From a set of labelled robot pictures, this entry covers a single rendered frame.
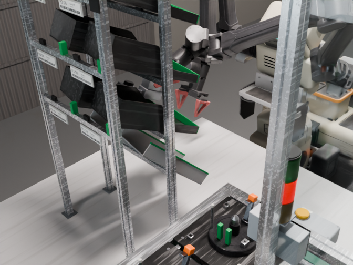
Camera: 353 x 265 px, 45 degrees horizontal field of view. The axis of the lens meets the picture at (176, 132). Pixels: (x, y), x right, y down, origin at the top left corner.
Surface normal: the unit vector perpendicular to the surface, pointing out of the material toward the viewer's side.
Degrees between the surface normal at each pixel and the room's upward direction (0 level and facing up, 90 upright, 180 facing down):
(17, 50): 90
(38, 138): 0
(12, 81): 90
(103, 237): 0
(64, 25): 65
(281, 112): 90
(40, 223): 0
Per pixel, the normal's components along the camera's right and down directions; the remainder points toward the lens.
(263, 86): -0.73, 0.39
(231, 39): -0.67, -0.18
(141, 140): 0.58, 0.43
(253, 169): -0.03, -0.84
